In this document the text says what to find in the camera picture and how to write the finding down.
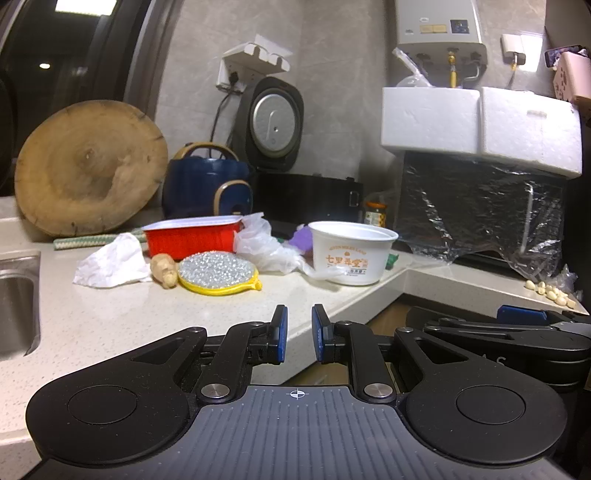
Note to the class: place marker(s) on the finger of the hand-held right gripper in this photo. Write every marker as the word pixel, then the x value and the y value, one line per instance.
pixel 521 314
pixel 485 331

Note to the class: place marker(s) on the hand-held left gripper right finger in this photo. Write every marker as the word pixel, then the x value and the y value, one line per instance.
pixel 318 334

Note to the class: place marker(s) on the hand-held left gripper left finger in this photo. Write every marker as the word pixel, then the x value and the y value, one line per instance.
pixel 279 334

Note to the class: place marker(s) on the white paper bowl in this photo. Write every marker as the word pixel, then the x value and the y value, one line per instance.
pixel 351 263

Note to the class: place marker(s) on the yellow silver scrub pad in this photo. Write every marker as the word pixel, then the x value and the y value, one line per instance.
pixel 214 272

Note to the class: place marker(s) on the white plastic bag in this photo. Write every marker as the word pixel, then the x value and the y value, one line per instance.
pixel 258 244

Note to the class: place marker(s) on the long green packet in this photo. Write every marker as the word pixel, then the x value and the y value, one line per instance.
pixel 392 262

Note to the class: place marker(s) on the red and white food container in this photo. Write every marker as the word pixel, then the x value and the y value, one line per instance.
pixel 194 242

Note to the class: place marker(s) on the ginger root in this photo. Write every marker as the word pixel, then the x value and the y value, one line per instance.
pixel 166 272

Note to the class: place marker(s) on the white tissue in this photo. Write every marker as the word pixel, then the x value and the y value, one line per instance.
pixel 115 263

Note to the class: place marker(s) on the pile of garlic cloves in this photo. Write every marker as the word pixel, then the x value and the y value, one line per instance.
pixel 551 291

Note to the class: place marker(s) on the purple sponge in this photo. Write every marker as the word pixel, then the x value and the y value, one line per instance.
pixel 300 240

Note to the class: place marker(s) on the black plastic-wrapped oven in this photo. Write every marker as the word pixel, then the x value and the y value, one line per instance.
pixel 461 207

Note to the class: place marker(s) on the glass jar orange lid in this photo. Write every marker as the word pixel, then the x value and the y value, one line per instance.
pixel 375 214

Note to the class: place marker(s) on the navy blue small rice cooker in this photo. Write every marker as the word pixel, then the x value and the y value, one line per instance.
pixel 198 184

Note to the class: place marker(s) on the green striped cloth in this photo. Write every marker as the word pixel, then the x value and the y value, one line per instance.
pixel 83 241

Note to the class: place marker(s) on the pink basket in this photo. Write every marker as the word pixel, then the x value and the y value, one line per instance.
pixel 572 78

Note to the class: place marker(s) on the round wooden cutting board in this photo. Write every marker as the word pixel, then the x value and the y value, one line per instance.
pixel 87 170

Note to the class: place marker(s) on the steel sink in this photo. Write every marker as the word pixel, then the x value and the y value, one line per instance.
pixel 14 304

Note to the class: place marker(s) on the white water heater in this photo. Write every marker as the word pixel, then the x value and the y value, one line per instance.
pixel 438 23

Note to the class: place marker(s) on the dark window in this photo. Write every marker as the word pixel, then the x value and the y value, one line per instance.
pixel 69 55

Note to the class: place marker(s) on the white wall adapter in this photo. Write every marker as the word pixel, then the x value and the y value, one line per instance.
pixel 510 44

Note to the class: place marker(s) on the white wall socket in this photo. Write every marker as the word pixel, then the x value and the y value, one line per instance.
pixel 240 64

